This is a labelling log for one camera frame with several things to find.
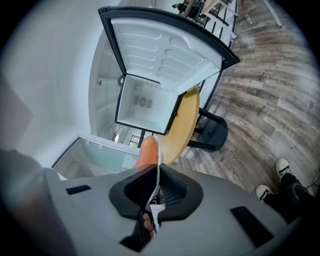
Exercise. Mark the person's right black trouser leg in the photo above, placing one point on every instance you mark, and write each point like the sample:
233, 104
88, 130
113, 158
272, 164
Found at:
297, 183

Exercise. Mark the round wooden table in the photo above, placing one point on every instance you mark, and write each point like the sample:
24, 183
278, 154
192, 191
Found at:
182, 125

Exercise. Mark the person's black trouser leg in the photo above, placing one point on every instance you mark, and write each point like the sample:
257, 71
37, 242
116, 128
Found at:
282, 205
297, 183

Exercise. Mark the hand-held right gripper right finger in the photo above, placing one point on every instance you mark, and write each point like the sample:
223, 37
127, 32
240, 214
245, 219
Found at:
182, 197

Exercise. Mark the black mini fridge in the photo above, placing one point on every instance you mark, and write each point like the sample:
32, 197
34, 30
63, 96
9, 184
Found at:
142, 110

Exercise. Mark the person's white shoe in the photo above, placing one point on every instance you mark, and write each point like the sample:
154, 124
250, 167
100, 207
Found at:
263, 192
283, 167

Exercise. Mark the person's left white shoe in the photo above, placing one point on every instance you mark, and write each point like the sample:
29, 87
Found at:
263, 192

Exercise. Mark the orange sausage food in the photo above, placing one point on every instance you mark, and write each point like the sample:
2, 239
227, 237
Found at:
147, 152

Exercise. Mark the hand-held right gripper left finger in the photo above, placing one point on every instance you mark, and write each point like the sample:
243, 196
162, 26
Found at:
130, 195

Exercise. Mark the person's left black trouser leg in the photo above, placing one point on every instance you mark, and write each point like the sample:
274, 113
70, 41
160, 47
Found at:
282, 205

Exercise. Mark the person's right white shoe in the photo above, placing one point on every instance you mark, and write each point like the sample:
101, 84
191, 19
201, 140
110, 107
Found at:
283, 167

